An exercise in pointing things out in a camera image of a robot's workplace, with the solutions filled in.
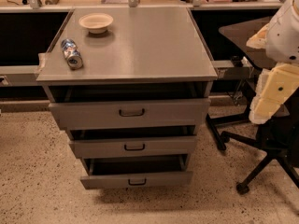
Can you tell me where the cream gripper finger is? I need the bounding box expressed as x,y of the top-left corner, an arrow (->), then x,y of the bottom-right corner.
246,24 -> 269,49
249,69 -> 280,124

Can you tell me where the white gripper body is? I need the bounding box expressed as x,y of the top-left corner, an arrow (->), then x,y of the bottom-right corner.
261,63 -> 299,105

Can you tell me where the grey bottom drawer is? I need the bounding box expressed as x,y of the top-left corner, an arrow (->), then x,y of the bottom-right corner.
80,155 -> 192,189

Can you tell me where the grey drawer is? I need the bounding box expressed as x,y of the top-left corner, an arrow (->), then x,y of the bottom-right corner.
80,155 -> 192,189
50,93 -> 210,130
69,126 -> 196,159

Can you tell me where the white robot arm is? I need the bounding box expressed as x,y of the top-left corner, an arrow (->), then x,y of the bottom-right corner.
247,0 -> 299,124

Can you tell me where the grey top drawer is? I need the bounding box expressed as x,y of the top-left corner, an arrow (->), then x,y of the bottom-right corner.
50,93 -> 210,130

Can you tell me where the grey middle drawer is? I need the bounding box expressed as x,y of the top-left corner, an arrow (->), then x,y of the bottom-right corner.
69,126 -> 196,159

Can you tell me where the grey drawer cabinet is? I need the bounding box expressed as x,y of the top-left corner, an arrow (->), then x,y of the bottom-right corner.
36,6 -> 219,173

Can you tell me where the black office chair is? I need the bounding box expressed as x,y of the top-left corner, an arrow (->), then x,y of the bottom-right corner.
209,17 -> 299,195

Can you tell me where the white paper bowl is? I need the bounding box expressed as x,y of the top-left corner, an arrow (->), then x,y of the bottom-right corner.
78,13 -> 113,34

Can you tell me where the blue and silver can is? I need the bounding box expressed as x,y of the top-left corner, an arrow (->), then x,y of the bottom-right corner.
61,38 -> 83,70

